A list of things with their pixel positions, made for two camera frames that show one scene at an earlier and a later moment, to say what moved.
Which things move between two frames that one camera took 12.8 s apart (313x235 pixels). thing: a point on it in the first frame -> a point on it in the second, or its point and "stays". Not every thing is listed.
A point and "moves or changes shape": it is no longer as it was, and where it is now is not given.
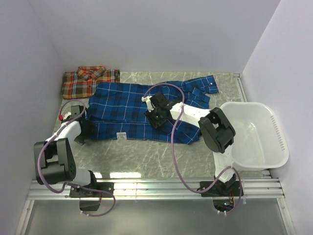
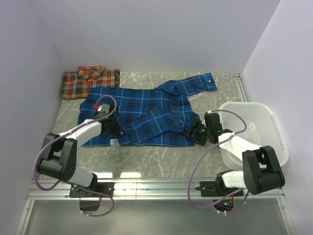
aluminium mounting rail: x=259 y=188 stays
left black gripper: x=90 y=128 -> x=116 y=129
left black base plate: x=80 y=193 stays
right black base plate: x=217 y=190 stays
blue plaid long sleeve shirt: x=117 y=111 moves or changes shape
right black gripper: x=155 y=123 -> x=197 y=138
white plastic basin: x=259 y=143 stays
